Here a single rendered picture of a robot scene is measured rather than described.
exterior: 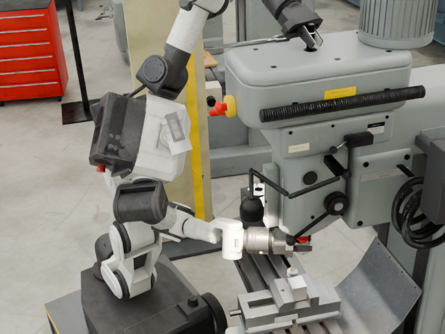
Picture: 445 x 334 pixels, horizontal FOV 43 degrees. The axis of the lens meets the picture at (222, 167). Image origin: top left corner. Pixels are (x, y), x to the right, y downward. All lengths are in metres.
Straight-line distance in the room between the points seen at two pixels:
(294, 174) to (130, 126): 0.53
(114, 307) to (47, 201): 2.06
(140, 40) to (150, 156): 1.55
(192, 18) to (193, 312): 1.30
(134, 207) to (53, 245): 2.39
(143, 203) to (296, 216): 0.46
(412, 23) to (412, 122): 0.28
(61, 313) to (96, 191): 1.80
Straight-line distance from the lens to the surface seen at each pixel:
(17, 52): 6.17
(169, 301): 2.69
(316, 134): 1.55
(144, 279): 2.55
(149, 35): 3.26
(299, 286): 2.03
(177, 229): 2.03
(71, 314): 2.98
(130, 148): 1.77
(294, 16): 1.57
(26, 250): 4.15
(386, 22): 1.59
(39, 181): 4.91
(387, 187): 1.75
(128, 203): 1.78
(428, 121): 1.73
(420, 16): 1.60
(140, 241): 2.32
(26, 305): 3.72
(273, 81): 1.43
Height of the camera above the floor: 2.40
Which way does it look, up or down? 30 degrees down
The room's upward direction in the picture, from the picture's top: 3 degrees counter-clockwise
